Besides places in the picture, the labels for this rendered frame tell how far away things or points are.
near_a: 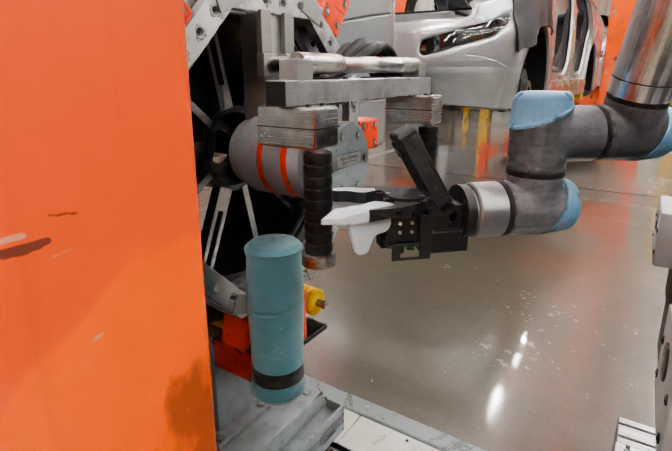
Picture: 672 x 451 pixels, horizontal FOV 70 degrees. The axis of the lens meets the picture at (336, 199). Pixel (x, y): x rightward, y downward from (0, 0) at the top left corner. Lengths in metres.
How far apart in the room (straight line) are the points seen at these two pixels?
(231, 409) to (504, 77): 2.74
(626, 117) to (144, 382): 0.63
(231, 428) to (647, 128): 0.96
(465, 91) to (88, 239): 3.09
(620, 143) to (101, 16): 0.62
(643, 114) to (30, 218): 0.66
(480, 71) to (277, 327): 2.72
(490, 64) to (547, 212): 2.66
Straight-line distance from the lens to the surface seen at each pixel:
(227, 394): 1.16
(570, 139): 0.69
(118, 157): 0.30
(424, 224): 0.62
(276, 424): 1.20
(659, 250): 0.94
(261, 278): 0.72
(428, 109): 0.86
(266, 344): 0.77
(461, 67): 3.25
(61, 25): 0.29
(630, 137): 0.73
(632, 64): 0.72
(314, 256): 0.61
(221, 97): 0.90
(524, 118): 0.67
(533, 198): 0.68
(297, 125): 0.58
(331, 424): 1.32
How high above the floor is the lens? 0.99
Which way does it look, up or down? 15 degrees down
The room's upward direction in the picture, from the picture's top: straight up
